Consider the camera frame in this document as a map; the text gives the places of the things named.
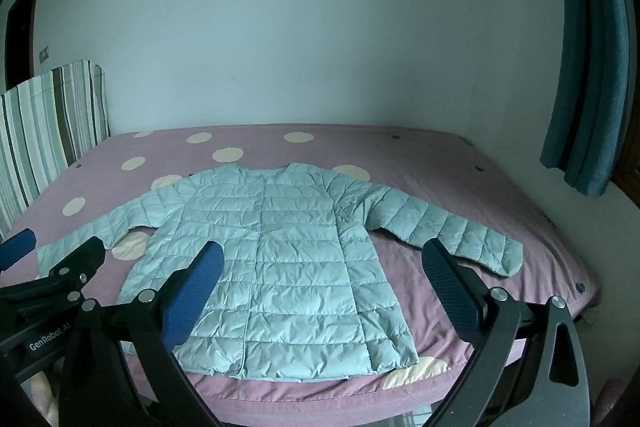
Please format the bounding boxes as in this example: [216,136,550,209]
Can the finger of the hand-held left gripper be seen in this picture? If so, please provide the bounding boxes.
[34,236,107,308]
[0,229,39,273]

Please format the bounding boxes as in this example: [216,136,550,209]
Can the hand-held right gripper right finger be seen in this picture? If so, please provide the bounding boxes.
[421,238,606,427]

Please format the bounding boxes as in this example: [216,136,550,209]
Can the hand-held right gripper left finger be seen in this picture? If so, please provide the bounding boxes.
[59,241,225,427]

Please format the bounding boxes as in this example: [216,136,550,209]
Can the light blue quilted jacket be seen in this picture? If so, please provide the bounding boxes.
[36,162,524,382]

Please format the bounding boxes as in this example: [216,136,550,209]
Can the pale floral quilt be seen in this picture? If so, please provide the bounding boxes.
[15,369,63,427]

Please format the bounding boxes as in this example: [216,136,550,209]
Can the striped headboard cushion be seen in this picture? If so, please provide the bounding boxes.
[0,59,112,238]

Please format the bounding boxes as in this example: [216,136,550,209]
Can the pink dotted bed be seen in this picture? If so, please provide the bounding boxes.
[0,123,601,427]

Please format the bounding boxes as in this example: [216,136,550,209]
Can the brown wooden furniture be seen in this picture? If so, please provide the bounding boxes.
[612,164,640,208]

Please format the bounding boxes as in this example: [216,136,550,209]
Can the dark door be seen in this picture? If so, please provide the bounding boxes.
[0,0,44,94]

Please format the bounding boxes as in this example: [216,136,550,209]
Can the teal curtain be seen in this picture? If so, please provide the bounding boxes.
[539,0,633,198]

